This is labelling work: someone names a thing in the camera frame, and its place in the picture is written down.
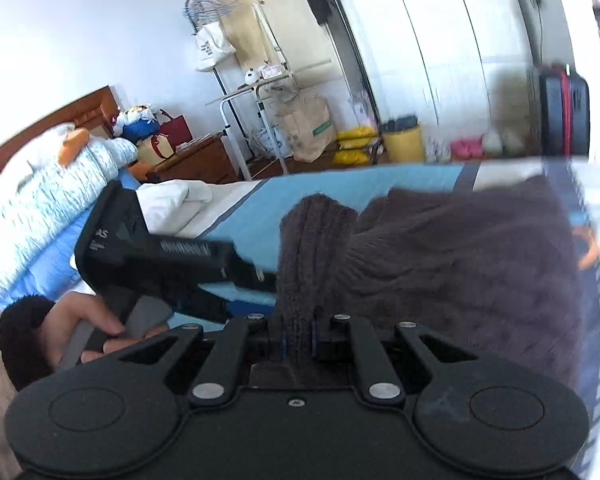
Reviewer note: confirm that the white goose plush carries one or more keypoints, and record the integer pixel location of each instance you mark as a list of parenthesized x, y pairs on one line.
[(55, 142)]

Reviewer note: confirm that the black and red suitcase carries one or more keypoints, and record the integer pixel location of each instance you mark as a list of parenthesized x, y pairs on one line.
[(565, 110)]

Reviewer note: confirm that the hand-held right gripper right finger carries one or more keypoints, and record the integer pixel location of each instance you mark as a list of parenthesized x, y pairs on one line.
[(314, 342)]

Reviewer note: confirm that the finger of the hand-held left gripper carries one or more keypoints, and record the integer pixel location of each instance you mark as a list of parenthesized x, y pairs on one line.
[(257, 277), (220, 310)]

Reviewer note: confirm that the person's left hand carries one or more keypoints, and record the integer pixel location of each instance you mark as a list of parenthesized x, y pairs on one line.
[(65, 325)]

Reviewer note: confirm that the yellow trash bin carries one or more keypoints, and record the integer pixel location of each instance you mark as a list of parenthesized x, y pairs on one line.
[(402, 142)]

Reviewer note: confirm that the brown paper bag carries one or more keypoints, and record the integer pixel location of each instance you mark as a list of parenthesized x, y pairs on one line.
[(305, 127)]

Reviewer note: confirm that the brown knit sweater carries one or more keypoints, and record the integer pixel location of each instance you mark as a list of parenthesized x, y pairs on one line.
[(430, 270)]

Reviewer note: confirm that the dark red handbag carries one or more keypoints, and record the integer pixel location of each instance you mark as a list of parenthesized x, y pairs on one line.
[(177, 129)]

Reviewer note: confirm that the person's left forearm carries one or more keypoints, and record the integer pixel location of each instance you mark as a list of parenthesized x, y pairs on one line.
[(10, 350)]

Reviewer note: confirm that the metal clothes rack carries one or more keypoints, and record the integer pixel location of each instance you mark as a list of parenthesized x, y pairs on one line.
[(212, 7)]

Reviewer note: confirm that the wooden headboard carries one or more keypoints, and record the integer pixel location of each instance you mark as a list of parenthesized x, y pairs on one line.
[(80, 112)]

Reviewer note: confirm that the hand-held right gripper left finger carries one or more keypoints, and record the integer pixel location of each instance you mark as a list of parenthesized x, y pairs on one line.
[(282, 342)]

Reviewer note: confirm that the white wardrobe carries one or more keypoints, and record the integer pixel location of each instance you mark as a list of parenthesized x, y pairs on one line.
[(430, 35)]

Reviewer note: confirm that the white plastic bag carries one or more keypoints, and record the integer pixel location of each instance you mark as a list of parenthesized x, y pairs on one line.
[(269, 142)]

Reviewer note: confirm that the wooden nightstand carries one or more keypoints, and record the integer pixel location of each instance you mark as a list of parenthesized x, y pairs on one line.
[(200, 160)]

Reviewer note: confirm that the white folded duvet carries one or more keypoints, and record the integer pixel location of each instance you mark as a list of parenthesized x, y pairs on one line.
[(175, 205)]

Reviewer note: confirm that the white side table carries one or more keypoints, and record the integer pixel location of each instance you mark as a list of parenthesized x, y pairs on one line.
[(260, 85)]

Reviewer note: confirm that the pink slippers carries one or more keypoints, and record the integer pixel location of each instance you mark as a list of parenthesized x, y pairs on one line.
[(466, 150)]

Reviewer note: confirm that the white sneakers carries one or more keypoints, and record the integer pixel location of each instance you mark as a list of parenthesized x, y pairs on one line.
[(439, 150)]

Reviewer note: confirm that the yellow plastic bag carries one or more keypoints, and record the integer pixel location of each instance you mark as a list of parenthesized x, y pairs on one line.
[(357, 147)]

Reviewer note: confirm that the light blue knit blanket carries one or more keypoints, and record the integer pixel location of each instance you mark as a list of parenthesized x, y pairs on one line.
[(45, 195)]

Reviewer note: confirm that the blue grey-bordered bed blanket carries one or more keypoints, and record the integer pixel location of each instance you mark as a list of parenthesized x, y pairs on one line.
[(250, 205)]

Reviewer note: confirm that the white tote bag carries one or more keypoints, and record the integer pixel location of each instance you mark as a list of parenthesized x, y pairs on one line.
[(212, 50)]

